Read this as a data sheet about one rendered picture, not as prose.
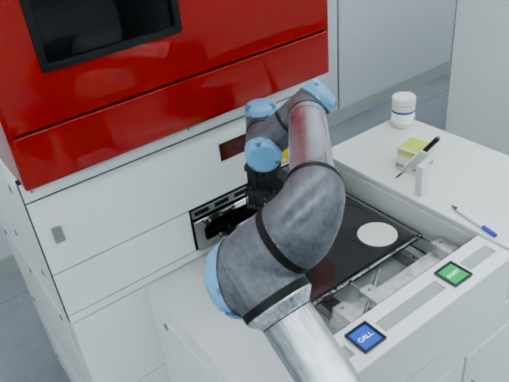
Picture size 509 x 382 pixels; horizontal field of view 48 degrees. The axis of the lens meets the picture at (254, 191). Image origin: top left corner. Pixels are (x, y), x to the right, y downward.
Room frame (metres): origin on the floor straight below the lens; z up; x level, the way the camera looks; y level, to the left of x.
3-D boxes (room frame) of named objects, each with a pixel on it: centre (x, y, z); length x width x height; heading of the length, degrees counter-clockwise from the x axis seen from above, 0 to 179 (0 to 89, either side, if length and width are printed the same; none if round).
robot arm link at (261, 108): (1.16, -0.03, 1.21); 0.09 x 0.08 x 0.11; 176
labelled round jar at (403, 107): (1.55, -0.48, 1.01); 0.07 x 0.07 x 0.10
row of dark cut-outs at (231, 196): (1.31, -0.01, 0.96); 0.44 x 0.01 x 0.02; 123
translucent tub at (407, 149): (1.30, -0.44, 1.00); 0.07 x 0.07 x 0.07; 42
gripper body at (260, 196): (1.17, -0.03, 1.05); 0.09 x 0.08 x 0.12; 74
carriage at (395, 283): (0.93, -0.31, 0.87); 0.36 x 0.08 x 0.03; 123
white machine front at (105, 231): (1.22, 0.14, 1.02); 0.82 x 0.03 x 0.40; 123
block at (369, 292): (0.89, -0.24, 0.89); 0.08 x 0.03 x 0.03; 33
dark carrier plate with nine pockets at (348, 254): (1.14, -0.15, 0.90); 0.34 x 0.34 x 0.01; 33
